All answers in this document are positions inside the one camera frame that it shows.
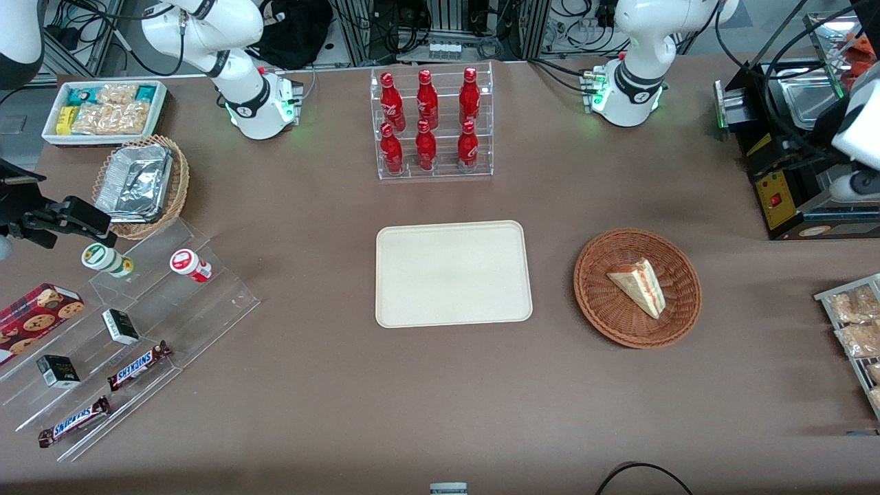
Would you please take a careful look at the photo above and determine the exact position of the white plastic bin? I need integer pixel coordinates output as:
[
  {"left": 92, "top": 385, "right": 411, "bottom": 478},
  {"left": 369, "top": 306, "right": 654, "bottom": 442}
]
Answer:
[{"left": 42, "top": 80, "right": 168, "bottom": 148}]

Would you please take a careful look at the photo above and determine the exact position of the clear acrylic bottle rack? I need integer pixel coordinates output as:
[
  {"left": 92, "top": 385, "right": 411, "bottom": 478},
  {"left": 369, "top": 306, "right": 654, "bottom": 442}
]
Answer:
[{"left": 370, "top": 62, "right": 494, "bottom": 181}]

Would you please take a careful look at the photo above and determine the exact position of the green lid white cup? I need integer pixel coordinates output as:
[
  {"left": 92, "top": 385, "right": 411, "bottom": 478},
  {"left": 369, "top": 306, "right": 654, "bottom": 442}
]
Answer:
[{"left": 81, "top": 243, "right": 135, "bottom": 279}]

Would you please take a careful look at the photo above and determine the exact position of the beige plastic tray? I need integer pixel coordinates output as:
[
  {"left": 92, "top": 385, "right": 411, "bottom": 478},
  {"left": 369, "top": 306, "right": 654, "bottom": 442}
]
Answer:
[{"left": 375, "top": 220, "right": 534, "bottom": 329}]

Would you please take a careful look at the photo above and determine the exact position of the red cookie box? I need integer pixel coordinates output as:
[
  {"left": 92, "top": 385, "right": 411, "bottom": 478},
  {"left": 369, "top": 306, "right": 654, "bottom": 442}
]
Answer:
[{"left": 0, "top": 283, "right": 86, "bottom": 366}]

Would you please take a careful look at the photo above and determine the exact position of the steel warmer pan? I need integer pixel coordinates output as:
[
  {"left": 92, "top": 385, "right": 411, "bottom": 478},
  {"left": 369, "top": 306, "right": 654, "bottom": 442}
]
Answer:
[{"left": 780, "top": 77, "right": 841, "bottom": 130}]

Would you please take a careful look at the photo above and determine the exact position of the brown wicker basket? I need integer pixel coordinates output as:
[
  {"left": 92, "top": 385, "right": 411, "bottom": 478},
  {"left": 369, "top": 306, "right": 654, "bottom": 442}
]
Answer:
[{"left": 573, "top": 228, "right": 703, "bottom": 349}]

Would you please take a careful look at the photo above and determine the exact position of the red cola bottle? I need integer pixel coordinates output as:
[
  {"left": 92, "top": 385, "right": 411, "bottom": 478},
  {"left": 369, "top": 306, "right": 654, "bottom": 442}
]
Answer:
[
  {"left": 416, "top": 69, "right": 439, "bottom": 130},
  {"left": 459, "top": 67, "right": 481, "bottom": 127},
  {"left": 415, "top": 120, "right": 437, "bottom": 172},
  {"left": 457, "top": 120, "right": 479, "bottom": 172},
  {"left": 380, "top": 72, "right": 406, "bottom": 132},
  {"left": 380, "top": 122, "right": 404, "bottom": 175}
]

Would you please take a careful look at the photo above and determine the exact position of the black bag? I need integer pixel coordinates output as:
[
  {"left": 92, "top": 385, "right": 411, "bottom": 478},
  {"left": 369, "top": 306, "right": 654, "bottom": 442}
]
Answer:
[{"left": 249, "top": 0, "right": 335, "bottom": 70}]

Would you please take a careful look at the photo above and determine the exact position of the triangular sandwich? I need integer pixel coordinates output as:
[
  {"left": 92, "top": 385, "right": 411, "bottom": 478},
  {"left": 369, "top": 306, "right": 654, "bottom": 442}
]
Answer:
[{"left": 606, "top": 258, "right": 667, "bottom": 320}]

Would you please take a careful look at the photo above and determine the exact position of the clear bag of crackers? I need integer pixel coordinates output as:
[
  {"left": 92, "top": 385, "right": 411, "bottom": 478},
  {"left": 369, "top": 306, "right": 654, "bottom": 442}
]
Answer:
[{"left": 71, "top": 84, "right": 150, "bottom": 135}]

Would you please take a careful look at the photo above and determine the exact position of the brown Snickers bar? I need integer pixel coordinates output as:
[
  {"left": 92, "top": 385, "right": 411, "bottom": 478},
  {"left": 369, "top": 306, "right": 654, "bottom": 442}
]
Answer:
[
  {"left": 38, "top": 395, "right": 112, "bottom": 449},
  {"left": 107, "top": 340, "right": 173, "bottom": 393}
]

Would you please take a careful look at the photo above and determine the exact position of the small black box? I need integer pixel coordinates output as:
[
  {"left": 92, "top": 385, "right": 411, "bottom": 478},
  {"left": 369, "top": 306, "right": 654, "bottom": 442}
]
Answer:
[
  {"left": 36, "top": 355, "right": 82, "bottom": 390},
  {"left": 102, "top": 309, "right": 141, "bottom": 346}
]

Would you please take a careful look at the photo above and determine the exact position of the black cable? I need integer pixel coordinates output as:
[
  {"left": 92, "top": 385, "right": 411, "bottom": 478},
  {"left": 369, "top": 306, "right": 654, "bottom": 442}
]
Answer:
[{"left": 595, "top": 462, "right": 693, "bottom": 495}]

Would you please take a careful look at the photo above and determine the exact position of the grey wire tray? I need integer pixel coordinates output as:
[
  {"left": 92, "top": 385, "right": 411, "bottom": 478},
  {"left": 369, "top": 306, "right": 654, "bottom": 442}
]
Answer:
[{"left": 814, "top": 273, "right": 880, "bottom": 421}]

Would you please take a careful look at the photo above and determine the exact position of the aluminium frame rack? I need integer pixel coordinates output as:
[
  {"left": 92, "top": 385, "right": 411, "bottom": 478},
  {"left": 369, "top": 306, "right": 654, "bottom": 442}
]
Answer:
[{"left": 333, "top": 0, "right": 552, "bottom": 66}]

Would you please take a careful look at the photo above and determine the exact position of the light wicker basket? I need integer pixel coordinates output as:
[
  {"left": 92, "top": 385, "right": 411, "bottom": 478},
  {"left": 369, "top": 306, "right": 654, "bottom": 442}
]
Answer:
[{"left": 92, "top": 135, "right": 190, "bottom": 241}]

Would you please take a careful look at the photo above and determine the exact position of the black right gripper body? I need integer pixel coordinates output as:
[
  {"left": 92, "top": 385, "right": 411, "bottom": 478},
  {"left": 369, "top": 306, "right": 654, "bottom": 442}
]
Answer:
[{"left": 0, "top": 159, "right": 60, "bottom": 250}]

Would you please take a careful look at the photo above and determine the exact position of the aluminium foil container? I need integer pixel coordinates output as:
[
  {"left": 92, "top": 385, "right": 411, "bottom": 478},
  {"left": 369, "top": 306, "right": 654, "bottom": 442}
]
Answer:
[{"left": 95, "top": 143, "right": 173, "bottom": 223}]

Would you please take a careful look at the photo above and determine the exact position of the clear acrylic stepped shelf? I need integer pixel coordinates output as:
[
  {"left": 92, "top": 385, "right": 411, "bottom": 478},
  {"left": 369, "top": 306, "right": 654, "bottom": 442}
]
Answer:
[{"left": 0, "top": 219, "right": 261, "bottom": 463}]

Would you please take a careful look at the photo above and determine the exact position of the red lid white cup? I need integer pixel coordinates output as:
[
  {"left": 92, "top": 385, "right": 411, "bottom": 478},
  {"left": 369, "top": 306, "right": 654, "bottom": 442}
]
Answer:
[{"left": 170, "top": 249, "right": 213, "bottom": 284}]

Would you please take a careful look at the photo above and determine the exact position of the black food warmer machine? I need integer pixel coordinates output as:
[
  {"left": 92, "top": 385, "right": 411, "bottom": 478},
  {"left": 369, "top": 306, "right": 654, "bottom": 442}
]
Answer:
[{"left": 714, "top": 10, "right": 880, "bottom": 241}]

